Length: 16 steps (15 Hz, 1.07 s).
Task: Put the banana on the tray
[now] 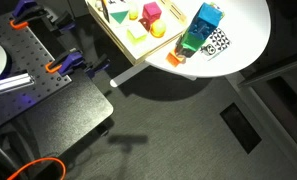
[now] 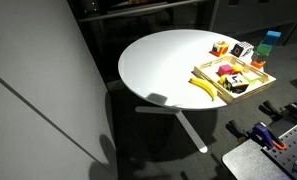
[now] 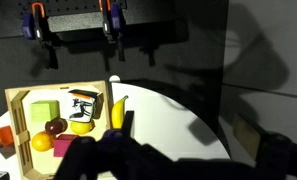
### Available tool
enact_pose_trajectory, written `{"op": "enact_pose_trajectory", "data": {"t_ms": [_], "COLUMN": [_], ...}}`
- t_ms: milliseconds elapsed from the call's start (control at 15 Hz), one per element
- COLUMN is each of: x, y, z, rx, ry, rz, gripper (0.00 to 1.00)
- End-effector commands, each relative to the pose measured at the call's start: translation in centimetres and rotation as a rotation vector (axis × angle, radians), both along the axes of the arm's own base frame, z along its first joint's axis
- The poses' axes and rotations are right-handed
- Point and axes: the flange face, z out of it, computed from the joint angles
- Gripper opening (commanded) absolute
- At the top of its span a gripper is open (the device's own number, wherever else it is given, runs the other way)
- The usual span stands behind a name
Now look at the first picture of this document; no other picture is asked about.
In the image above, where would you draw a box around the wooden tray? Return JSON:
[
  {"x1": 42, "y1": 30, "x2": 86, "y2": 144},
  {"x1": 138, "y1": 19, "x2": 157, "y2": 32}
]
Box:
[{"x1": 85, "y1": 0, "x2": 190, "y2": 66}]

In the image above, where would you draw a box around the orange block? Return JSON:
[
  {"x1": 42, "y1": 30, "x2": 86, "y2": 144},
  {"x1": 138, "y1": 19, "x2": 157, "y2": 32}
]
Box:
[{"x1": 165, "y1": 49, "x2": 186, "y2": 68}]

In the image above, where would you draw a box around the dark purple spring clamp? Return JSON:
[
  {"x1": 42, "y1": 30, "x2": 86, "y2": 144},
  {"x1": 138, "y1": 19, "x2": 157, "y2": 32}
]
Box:
[
  {"x1": 84, "y1": 54, "x2": 111, "y2": 78},
  {"x1": 52, "y1": 11, "x2": 78, "y2": 33}
]

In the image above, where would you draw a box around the yellow-green cube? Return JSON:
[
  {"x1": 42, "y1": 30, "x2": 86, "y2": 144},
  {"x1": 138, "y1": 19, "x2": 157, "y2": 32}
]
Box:
[{"x1": 126, "y1": 24, "x2": 149, "y2": 45}]

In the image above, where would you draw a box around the yellow orange ball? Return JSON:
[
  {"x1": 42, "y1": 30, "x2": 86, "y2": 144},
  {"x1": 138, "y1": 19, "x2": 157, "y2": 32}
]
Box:
[{"x1": 150, "y1": 18, "x2": 167, "y2": 39}]

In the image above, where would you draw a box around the green block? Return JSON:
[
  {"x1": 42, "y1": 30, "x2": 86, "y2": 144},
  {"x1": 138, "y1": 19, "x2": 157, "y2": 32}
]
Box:
[{"x1": 179, "y1": 30, "x2": 206, "y2": 53}]

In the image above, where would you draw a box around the red block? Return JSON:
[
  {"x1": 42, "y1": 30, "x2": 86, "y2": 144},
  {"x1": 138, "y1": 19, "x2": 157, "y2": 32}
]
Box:
[{"x1": 138, "y1": 17, "x2": 152, "y2": 32}]

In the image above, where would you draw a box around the black cart top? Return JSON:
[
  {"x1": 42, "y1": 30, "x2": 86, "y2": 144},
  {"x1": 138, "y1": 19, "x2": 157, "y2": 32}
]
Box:
[{"x1": 0, "y1": 68, "x2": 115, "y2": 168}]

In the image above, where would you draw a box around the white card with teal triangle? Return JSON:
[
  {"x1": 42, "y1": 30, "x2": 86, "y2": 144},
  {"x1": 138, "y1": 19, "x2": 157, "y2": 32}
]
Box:
[{"x1": 107, "y1": 1, "x2": 131, "y2": 26}]

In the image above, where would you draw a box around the pink cube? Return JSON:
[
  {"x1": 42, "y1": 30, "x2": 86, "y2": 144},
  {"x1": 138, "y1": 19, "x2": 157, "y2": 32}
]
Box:
[{"x1": 141, "y1": 1, "x2": 163, "y2": 24}]

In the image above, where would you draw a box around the pale yellow egg shape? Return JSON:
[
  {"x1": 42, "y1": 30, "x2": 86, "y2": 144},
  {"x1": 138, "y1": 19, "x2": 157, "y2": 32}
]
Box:
[{"x1": 127, "y1": 0, "x2": 140, "y2": 21}]

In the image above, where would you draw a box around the black white patterned card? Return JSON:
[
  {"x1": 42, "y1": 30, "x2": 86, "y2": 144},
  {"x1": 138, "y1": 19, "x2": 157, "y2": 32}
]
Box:
[{"x1": 199, "y1": 27, "x2": 233, "y2": 62}]

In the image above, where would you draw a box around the blue block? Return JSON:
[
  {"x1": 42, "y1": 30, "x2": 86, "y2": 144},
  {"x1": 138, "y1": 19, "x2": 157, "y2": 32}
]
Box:
[{"x1": 187, "y1": 2, "x2": 225, "y2": 37}]

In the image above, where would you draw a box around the black floor outlet cover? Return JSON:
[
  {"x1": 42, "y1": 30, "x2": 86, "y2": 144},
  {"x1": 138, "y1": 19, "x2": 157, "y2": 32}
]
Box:
[{"x1": 219, "y1": 102, "x2": 263, "y2": 155}]

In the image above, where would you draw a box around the black perforated breadboard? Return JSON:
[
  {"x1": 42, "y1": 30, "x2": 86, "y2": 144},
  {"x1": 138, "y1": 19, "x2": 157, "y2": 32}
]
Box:
[{"x1": 0, "y1": 13, "x2": 73, "y2": 133}]

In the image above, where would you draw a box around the aluminium extrusion bar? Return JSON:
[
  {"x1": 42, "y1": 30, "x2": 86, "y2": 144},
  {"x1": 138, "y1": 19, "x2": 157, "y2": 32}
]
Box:
[{"x1": 0, "y1": 70, "x2": 36, "y2": 98}]

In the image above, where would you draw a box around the dark metal frame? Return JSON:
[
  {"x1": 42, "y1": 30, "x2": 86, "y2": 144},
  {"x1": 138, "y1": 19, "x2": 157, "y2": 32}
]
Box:
[{"x1": 237, "y1": 49, "x2": 297, "y2": 89}]

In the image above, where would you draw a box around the orange cable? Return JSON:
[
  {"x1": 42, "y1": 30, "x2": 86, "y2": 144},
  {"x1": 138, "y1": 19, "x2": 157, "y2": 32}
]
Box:
[{"x1": 6, "y1": 157, "x2": 67, "y2": 180}]

